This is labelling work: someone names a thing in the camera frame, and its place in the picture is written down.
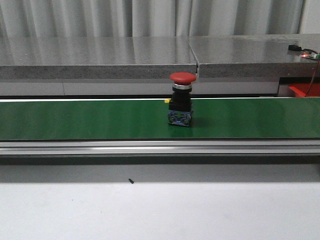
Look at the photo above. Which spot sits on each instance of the red mushroom push button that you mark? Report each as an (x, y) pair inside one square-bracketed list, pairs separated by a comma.
[(180, 105)]

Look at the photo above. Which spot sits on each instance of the left grey stone slab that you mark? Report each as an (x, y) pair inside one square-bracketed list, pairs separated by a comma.
[(94, 57)]

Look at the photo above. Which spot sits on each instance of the grey stone slab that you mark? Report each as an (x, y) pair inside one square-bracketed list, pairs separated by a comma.
[(94, 57), (253, 55)]

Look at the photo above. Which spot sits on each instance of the right grey stone slab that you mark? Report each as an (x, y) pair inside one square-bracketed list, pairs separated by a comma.
[(253, 55)]

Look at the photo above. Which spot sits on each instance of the green conveyor belt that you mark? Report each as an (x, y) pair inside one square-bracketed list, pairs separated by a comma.
[(230, 118)]

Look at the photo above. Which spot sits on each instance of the red plastic bin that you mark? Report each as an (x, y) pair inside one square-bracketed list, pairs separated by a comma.
[(302, 90)]

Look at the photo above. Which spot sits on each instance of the small black device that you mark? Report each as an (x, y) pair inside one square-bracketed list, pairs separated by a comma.
[(294, 48)]

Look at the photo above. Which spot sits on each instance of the circuit board with red light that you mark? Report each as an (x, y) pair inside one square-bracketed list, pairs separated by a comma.
[(310, 54)]

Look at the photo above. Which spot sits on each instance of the grey pleated curtain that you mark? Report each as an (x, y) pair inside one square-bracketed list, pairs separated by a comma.
[(149, 18)]

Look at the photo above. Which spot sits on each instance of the aluminium conveyor frame rail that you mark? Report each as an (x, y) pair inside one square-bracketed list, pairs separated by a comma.
[(188, 147)]

